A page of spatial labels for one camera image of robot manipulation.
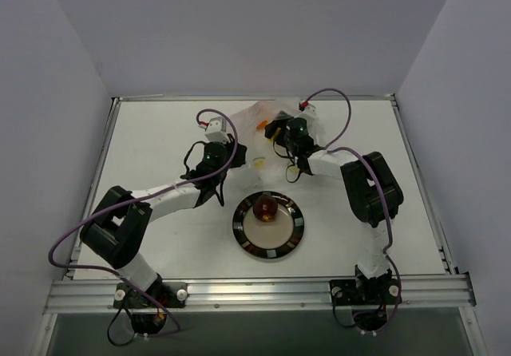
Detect orange fake fruit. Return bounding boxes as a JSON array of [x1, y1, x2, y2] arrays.
[[256, 121, 268, 130]]

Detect clear printed plastic bag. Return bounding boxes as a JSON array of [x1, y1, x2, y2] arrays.
[[231, 97, 324, 190]]

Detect dark red fake apple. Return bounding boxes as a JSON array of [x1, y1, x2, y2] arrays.
[[253, 194, 278, 223]]

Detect yellow fake fruit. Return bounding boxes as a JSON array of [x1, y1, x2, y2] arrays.
[[270, 128, 281, 140]]

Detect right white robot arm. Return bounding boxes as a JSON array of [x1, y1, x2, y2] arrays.
[[264, 117, 404, 303]]

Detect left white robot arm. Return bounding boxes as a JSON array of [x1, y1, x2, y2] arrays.
[[80, 140, 247, 307]]

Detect black rimmed ceramic plate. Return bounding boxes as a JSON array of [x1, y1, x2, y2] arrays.
[[232, 191, 305, 261]]

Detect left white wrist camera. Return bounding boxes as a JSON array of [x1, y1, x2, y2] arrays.
[[200, 117, 230, 144]]

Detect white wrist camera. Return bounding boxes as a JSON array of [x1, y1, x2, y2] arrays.
[[298, 101, 318, 124], [200, 117, 230, 144]]

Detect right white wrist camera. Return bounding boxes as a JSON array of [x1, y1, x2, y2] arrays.
[[298, 101, 318, 124]]

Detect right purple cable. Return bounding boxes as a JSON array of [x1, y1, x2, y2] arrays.
[[299, 88, 402, 333]]

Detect purple cable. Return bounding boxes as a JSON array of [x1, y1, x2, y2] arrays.
[[299, 88, 402, 333], [47, 109, 240, 338]]

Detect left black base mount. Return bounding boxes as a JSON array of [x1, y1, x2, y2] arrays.
[[113, 279, 188, 338]]

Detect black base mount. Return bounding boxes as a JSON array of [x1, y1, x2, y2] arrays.
[[329, 277, 402, 337], [113, 279, 188, 338]]

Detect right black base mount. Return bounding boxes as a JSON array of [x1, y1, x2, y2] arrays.
[[329, 277, 402, 337]]

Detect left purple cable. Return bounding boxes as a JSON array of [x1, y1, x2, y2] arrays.
[[47, 109, 240, 338]]

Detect aluminium front frame rail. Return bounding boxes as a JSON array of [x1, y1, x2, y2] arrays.
[[43, 275, 476, 314]]

